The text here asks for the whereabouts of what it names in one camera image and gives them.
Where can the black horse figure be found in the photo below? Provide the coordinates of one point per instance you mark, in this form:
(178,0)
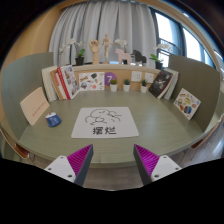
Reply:
(138,56)

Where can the wooden artist mannequin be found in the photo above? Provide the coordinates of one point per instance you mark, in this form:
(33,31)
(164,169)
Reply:
(106,46)

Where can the white orchid in dark pot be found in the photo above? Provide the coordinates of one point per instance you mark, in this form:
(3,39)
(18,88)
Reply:
(159,65)

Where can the small plant in white pot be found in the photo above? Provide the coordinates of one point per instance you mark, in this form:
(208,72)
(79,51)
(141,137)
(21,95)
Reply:
(144,89)
(113,87)
(126,87)

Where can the white orchid in black pot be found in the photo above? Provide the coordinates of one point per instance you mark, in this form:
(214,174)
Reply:
(79,60)

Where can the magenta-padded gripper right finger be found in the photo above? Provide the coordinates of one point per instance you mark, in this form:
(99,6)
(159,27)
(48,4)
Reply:
(165,166)

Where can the wooden hand model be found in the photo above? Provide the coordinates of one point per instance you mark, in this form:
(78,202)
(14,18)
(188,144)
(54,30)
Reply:
(95,50)

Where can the photo-cover book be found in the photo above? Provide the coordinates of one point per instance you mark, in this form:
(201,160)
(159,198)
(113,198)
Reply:
(70,81)

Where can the white card with stickers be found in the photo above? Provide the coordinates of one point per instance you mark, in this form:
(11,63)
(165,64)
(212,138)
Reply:
(91,81)

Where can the black-cover book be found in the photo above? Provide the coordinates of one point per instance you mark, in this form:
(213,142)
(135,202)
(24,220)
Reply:
(160,83)

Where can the tall red-spined book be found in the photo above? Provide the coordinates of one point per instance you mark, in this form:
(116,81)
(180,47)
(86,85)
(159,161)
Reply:
(63,83)

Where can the purple round number sign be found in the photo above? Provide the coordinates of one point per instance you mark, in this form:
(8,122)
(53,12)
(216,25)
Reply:
(109,77)

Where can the beige booklet with red text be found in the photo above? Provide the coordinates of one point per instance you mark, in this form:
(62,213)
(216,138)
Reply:
(34,106)

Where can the white cartoon-print mouse pad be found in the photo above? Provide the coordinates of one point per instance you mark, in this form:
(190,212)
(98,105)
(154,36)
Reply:
(126,126)

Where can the brown wooden chair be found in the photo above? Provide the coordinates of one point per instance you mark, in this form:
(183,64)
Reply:
(20,150)
(206,136)

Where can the grey curtain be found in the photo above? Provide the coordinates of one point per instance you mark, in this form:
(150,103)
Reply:
(100,20)

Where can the blue and white computer mouse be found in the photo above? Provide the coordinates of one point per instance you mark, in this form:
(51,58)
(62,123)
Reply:
(53,121)

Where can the brown kraft-cover book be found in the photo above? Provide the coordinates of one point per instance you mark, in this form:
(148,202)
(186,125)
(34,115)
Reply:
(53,78)

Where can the wooden desk back shelf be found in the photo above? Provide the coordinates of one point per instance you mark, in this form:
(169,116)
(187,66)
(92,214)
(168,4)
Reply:
(123,68)

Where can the thick white book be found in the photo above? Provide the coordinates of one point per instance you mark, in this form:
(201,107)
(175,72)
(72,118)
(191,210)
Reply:
(46,83)

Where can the white orchid behind pink horse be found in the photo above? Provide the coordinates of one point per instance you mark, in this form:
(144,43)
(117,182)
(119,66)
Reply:
(121,42)

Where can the thin white red-spined book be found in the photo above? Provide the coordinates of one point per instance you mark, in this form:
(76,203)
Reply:
(58,85)

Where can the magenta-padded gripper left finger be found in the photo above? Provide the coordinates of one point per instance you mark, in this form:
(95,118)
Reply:
(60,166)

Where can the colourful sticker sheet card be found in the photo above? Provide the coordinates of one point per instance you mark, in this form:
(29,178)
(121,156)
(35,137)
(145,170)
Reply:
(187,103)

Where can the window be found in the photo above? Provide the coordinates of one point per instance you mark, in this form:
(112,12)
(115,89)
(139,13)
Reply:
(191,43)

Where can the pink horse figure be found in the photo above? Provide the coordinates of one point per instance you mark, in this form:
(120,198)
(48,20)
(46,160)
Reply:
(122,56)

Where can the green desk partition panel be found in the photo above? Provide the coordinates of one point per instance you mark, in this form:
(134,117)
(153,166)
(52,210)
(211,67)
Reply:
(20,76)
(196,76)

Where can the white wall socket plate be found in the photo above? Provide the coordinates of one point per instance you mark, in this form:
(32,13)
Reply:
(136,76)
(149,77)

